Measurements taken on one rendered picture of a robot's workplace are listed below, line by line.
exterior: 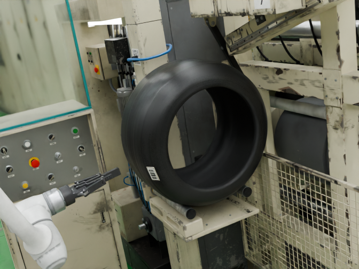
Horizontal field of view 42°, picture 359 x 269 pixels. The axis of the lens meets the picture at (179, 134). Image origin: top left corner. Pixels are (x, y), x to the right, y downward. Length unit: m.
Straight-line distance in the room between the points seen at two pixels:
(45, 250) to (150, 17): 1.07
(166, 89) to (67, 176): 0.92
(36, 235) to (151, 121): 0.56
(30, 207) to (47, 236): 0.16
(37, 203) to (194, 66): 0.77
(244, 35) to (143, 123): 0.63
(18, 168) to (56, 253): 0.84
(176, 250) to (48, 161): 0.78
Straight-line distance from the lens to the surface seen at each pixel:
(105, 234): 2.57
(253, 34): 2.00
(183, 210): 1.92
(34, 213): 1.72
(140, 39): 2.07
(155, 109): 1.71
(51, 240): 1.63
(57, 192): 1.75
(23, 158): 2.38
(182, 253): 2.43
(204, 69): 1.79
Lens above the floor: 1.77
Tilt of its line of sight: 17 degrees down
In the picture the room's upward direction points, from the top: 9 degrees counter-clockwise
